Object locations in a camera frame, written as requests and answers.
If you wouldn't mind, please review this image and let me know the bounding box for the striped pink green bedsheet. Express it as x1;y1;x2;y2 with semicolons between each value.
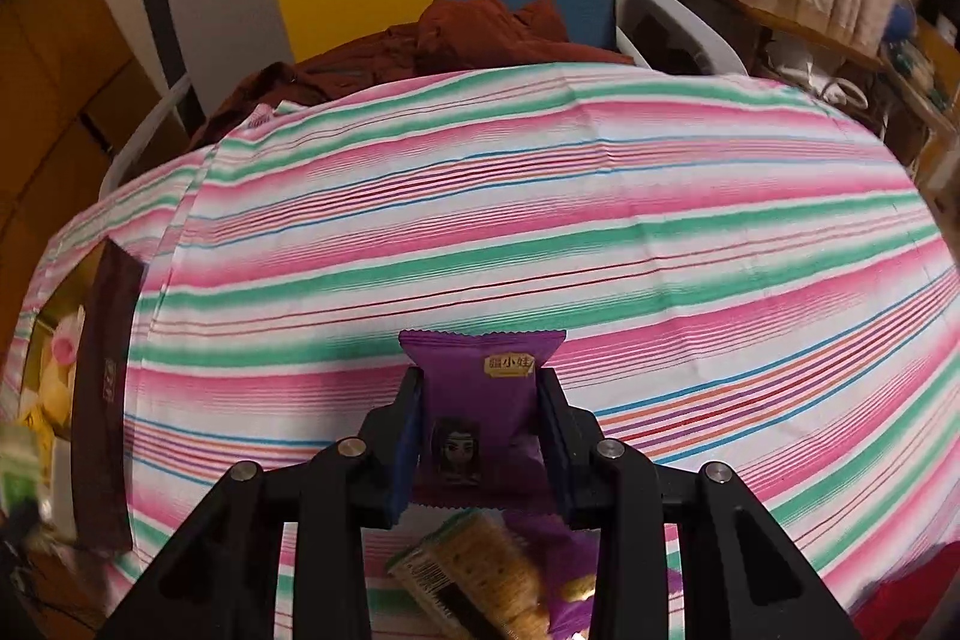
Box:
0;61;960;640

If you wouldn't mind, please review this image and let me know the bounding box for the wooden desk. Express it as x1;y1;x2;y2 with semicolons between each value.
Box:
680;0;958;146

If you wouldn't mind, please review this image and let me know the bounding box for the dark red blanket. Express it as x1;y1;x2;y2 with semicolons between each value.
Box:
190;0;631;149

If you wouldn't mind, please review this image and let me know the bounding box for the purple snack packet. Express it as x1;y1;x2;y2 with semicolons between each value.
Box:
398;330;566;512

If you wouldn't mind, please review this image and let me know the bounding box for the green cracker packet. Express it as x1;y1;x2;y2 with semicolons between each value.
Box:
387;510;550;638

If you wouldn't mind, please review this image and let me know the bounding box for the gold tray with brown rim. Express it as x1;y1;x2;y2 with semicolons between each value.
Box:
2;239;145;555

